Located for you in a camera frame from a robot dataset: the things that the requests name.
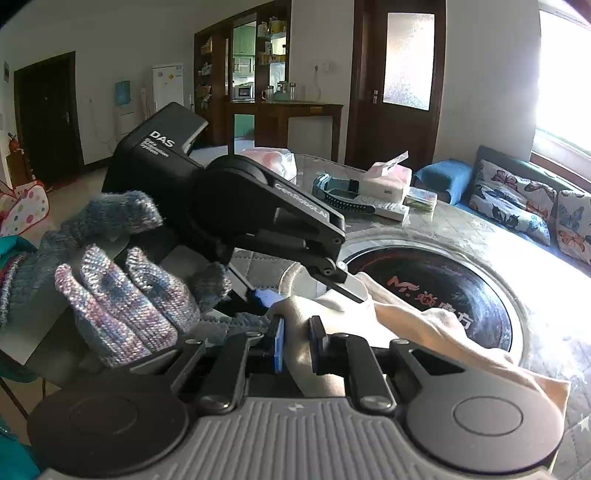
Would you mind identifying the dark wooden side cabinet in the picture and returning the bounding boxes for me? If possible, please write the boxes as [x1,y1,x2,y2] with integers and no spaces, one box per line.
[225,101,342,162]

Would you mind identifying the round black induction cooktop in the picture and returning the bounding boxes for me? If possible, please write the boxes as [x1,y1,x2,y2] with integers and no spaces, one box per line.
[346,245,523,354]

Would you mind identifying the teal black smartwatch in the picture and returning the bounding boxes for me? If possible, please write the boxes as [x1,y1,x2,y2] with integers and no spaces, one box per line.
[311,173,376,215]

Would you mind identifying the dark wooden display shelf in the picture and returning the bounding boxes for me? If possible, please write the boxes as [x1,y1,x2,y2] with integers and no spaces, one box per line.
[192,1,291,146]

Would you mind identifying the soft pack pink tissues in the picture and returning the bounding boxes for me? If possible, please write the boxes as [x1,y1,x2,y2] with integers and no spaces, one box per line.
[240,147,297,184]

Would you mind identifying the polka dot play tent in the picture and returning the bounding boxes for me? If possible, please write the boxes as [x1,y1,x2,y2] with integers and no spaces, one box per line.
[0,180,50,237]

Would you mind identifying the white refrigerator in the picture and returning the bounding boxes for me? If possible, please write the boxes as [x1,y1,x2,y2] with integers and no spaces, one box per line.
[151,63,184,111]

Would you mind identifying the cream sweatshirt garment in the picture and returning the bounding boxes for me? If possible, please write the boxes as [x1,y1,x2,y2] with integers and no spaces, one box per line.
[267,272,570,414]

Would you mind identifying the dark entrance door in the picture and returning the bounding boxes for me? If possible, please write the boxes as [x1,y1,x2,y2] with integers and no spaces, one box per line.
[14,52,84,187]

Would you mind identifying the flat butterfly pillow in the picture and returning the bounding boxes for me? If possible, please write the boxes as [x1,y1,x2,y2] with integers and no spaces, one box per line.
[468,160,557,246]

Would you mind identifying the water dispenser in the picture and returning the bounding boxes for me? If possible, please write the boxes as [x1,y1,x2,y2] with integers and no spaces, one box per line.
[113,80,137,141]

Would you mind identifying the blue sofa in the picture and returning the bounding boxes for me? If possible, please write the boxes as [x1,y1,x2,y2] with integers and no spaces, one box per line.
[414,146,590,274]

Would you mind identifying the knitted gloved left hand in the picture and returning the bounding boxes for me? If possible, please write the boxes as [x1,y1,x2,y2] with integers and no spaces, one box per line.
[0,189,233,369]

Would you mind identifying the window with green frame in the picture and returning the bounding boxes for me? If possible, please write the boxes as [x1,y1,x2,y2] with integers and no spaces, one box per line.
[536,1,590,154]

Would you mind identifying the upright butterfly pillow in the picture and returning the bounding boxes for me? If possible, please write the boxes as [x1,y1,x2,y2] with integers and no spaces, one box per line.
[556,190,591,265]

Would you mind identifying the dark wooden door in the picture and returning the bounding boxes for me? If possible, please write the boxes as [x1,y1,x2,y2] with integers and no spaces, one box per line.
[345,0,447,171]

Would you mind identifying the pink white tissue box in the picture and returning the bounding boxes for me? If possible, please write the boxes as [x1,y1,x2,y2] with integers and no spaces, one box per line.
[359,151,413,204]

